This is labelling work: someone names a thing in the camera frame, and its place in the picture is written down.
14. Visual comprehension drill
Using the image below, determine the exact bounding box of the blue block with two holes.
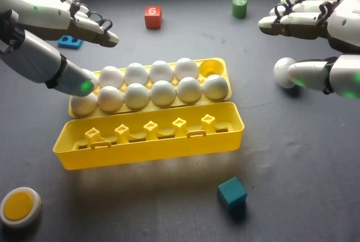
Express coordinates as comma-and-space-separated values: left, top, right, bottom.
57, 35, 84, 50

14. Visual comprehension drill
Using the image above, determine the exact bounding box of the red number cube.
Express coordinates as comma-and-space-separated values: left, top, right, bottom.
144, 6, 163, 30

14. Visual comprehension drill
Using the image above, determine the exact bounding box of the grey table cloth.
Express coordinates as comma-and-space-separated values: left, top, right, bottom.
0, 0, 360, 242

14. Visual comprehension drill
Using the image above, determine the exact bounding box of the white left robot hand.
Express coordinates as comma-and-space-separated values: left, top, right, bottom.
0, 0, 120, 98

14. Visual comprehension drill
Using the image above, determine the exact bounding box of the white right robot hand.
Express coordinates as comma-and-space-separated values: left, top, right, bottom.
258, 0, 360, 101

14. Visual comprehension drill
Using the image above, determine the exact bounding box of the green letter cylinder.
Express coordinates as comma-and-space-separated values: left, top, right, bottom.
232, 0, 249, 19

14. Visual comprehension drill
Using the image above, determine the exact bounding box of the yellow egg carton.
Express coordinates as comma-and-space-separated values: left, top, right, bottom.
52, 57, 245, 171

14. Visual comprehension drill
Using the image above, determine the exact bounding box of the white disc with yellow button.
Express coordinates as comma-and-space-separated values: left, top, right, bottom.
0, 186, 42, 228

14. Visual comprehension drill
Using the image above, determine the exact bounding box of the white toy egg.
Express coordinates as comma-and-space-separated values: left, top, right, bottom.
97, 86, 125, 113
70, 91, 98, 116
148, 60, 174, 84
98, 65, 125, 88
176, 77, 203, 104
124, 83, 151, 110
80, 68, 100, 91
124, 62, 150, 86
273, 57, 299, 88
174, 57, 200, 80
201, 74, 228, 100
150, 80, 177, 107

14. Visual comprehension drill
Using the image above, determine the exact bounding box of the teal cube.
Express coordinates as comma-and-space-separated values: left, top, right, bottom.
217, 176, 248, 214

